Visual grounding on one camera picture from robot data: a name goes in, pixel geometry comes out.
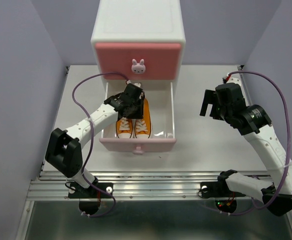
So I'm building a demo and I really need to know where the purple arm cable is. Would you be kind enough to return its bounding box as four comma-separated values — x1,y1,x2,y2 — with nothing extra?
200,70,292,217
72,72,134,218

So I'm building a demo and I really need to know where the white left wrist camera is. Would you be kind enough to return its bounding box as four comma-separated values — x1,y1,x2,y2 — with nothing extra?
126,80,142,88

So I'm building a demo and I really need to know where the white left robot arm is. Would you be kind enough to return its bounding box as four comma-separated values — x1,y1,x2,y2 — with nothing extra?
44,82,145,198

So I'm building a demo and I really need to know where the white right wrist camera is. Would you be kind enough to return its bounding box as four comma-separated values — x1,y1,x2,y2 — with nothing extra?
222,74,242,87

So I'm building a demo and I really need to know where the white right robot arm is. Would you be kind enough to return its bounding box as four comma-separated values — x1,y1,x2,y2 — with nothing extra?
197,83,292,217

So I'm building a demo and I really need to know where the pink bunny knob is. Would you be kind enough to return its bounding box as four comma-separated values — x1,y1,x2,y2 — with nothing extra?
132,145,145,155
131,58,146,75

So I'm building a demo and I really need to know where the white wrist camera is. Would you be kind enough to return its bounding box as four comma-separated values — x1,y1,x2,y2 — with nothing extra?
126,80,142,88
222,74,242,87

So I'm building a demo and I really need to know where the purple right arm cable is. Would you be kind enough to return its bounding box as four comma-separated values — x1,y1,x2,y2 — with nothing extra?
200,70,292,217

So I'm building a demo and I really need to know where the orange sneaker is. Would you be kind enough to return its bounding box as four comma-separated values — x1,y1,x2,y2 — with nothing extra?
134,98,152,139
115,117,133,139

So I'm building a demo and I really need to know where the white plastic shoe cabinet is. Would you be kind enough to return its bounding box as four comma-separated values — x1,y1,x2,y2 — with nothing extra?
90,0,186,81

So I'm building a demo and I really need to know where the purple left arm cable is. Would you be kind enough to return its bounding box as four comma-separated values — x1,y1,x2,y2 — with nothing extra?
72,72,134,218

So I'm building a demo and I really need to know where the light pink drawer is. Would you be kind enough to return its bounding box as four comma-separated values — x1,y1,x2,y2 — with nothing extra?
99,80,177,155

